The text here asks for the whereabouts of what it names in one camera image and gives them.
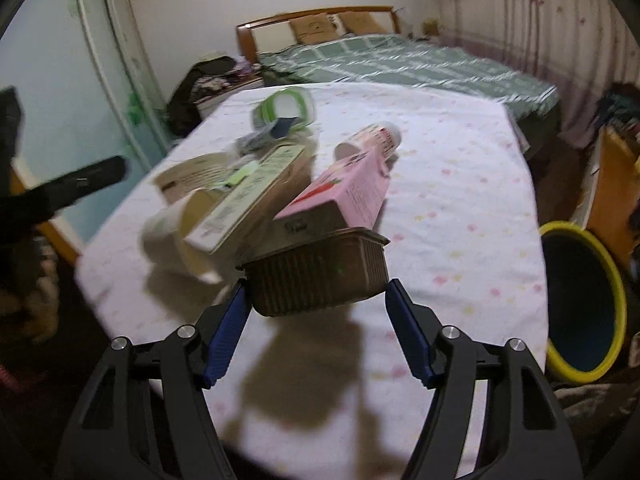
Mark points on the white paper cup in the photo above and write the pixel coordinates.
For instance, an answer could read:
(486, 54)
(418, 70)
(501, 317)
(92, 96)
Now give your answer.
(165, 240)

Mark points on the pale pink curtains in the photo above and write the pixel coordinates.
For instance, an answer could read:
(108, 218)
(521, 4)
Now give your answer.
(525, 20)

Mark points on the pink tube bottle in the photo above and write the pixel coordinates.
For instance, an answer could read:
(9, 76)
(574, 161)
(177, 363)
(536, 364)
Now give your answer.
(372, 139)

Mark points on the clear plastic cup green label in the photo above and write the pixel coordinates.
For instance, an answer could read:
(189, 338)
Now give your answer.
(287, 105)

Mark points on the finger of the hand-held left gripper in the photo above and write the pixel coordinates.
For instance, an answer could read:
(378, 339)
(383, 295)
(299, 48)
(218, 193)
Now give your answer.
(90, 177)

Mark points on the light green carton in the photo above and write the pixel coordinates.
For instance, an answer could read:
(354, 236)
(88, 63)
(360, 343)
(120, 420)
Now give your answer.
(239, 176)

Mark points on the pink carton box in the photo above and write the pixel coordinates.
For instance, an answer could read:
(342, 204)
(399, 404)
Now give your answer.
(345, 195)

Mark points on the long white cardboard box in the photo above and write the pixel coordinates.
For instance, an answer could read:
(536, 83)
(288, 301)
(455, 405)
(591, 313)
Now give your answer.
(240, 205)

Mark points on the white dotted tablecloth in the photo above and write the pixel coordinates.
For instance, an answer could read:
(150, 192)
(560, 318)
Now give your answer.
(450, 210)

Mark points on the orange cardboard box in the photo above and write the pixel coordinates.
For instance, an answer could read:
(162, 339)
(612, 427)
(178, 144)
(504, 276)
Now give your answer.
(615, 185)

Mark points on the green plaid bed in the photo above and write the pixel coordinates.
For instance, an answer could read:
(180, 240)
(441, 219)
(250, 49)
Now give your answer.
(400, 65)

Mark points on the pale blue wardrobe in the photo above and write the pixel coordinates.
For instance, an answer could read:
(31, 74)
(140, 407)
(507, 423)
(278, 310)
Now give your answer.
(75, 110)

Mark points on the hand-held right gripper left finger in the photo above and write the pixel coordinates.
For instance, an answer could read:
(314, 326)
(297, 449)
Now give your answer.
(225, 340)

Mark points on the small yellow object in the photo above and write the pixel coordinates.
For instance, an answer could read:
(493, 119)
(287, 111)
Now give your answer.
(431, 27)

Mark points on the brown pillow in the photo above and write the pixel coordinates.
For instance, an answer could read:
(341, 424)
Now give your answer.
(362, 22)
(312, 29)

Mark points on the dark clothes pile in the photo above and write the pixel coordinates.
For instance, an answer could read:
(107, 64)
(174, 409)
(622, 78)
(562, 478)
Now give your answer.
(200, 75)

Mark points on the blue white foil packet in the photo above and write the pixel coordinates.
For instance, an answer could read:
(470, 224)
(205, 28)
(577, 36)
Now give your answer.
(260, 137)

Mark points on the yellow rimmed trash bin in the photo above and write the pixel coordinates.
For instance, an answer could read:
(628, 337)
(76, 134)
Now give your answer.
(575, 310)

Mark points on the dark clothes heap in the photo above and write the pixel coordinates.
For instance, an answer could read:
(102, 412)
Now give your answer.
(620, 105)

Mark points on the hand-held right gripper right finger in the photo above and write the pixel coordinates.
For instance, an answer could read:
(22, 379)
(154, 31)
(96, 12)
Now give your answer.
(410, 340)

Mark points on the wooden headboard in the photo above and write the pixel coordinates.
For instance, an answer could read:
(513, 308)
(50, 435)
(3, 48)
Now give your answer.
(270, 35)

